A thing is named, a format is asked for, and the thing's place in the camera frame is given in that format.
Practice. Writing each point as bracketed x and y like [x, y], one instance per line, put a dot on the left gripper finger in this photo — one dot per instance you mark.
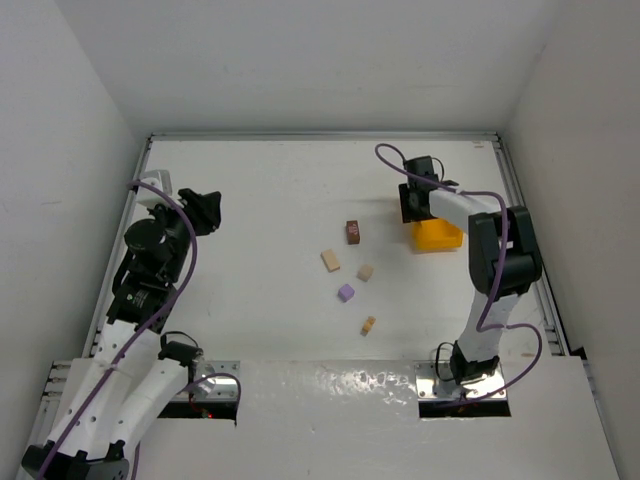
[206, 210]
[209, 201]

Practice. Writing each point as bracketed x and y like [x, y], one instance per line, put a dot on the metal base plate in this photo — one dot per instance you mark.
[432, 385]
[220, 380]

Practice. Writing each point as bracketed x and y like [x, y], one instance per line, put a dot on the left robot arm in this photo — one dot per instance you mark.
[134, 372]

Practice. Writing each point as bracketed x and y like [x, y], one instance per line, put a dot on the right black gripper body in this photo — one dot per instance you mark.
[409, 205]

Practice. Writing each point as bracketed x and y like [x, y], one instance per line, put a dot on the light wood cube block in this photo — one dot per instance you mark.
[365, 272]

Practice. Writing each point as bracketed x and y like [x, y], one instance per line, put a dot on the long light wood block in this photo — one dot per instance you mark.
[330, 260]

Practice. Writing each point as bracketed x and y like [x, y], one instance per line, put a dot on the dark brown wood block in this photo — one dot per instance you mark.
[352, 232]

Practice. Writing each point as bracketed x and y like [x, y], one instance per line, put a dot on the white front cover board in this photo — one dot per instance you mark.
[360, 420]

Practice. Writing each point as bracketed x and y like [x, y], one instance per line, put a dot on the purple cube block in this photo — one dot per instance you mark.
[346, 292]

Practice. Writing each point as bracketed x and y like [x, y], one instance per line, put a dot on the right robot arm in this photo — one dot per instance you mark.
[503, 259]

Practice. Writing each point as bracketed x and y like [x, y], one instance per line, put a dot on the yellow plastic bin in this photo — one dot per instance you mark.
[436, 235]

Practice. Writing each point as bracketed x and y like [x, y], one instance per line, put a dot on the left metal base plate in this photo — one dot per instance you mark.
[220, 380]

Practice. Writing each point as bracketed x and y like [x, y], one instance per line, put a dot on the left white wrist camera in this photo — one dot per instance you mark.
[153, 188]

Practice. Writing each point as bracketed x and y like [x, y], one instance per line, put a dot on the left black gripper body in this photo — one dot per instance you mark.
[195, 213]

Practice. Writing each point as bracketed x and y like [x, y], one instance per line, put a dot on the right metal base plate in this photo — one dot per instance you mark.
[432, 385]

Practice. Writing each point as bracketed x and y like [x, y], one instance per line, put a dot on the small orange wood block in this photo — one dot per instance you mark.
[367, 325]

